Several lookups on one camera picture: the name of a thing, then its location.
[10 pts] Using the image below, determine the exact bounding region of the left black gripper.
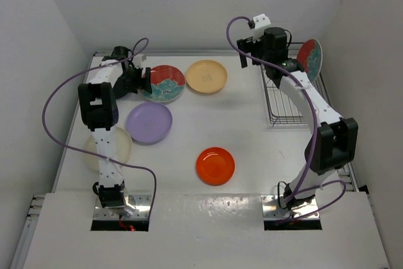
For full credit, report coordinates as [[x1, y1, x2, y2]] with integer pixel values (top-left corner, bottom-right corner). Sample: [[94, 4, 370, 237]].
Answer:
[[119, 66, 151, 93]]

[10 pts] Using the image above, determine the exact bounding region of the red teal floral plate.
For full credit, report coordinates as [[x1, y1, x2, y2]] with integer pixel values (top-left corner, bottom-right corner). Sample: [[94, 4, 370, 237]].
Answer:
[[297, 39, 323, 83], [143, 65, 186, 103]]

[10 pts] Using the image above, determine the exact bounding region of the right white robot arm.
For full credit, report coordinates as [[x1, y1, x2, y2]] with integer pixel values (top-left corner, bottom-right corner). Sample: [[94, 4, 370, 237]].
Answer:
[[236, 27, 358, 209]]

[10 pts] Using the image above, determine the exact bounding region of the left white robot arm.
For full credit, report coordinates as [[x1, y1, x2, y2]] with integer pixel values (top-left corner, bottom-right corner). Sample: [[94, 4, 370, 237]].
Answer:
[[78, 46, 152, 219]]

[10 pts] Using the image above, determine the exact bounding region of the black plate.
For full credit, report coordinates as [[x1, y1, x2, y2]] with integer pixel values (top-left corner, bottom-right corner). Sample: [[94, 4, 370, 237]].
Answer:
[[113, 76, 138, 100]]

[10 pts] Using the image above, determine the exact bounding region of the purple plate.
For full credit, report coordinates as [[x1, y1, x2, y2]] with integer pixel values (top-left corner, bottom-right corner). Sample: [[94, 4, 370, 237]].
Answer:
[[125, 102, 173, 144]]

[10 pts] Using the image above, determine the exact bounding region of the tan plate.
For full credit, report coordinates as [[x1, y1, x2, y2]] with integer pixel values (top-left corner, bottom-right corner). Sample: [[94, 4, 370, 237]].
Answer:
[[185, 60, 228, 94]]

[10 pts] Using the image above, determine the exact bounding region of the cream plate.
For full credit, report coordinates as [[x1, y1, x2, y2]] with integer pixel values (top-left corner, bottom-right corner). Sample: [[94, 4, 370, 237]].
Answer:
[[83, 127, 132, 173]]

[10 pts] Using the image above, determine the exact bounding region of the orange plate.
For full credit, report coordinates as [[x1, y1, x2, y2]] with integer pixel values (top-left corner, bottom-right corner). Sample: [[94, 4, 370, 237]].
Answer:
[[196, 147, 236, 186]]

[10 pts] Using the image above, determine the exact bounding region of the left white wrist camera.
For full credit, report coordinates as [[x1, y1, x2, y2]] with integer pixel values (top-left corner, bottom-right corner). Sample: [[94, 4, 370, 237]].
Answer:
[[132, 53, 147, 69]]

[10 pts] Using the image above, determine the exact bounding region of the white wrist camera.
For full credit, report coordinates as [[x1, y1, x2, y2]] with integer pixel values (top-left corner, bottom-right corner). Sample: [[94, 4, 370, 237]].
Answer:
[[248, 14, 271, 43], [132, 53, 147, 69]]

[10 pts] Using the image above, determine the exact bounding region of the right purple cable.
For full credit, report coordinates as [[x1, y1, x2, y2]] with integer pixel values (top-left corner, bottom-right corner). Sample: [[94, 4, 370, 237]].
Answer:
[[227, 16, 347, 226]]

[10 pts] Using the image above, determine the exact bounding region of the purple cable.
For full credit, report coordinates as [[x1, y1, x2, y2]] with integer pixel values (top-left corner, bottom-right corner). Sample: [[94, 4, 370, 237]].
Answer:
[[227, 16, 347, 226], [42, 37, 157, 218]]

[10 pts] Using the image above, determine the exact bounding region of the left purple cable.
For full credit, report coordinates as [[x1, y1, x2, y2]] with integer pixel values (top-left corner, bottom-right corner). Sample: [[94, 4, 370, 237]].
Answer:
[[42, 37, 157, 218]]

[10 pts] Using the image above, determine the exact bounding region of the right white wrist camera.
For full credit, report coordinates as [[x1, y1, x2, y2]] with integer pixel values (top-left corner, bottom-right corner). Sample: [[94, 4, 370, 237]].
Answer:
[[248, 14, 271, 43]]

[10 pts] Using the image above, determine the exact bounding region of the wire dish rack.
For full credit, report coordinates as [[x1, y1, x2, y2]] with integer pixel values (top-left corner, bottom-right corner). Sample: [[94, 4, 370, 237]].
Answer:
[[261, 43, 329, 127]]

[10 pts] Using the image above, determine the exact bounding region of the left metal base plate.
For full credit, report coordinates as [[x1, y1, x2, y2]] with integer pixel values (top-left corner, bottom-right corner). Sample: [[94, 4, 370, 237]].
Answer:
[[93, 195, 152, 220]]

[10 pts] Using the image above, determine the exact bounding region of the metal base plate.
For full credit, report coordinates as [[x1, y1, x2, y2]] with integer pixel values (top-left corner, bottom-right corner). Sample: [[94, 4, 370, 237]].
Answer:
[[261, 195, 320, 221], [93, 195, 152, 220]]

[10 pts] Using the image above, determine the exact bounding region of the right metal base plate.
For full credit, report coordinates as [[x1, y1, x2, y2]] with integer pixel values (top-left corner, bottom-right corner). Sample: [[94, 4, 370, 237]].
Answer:
[[261, 195, 320, 221]]

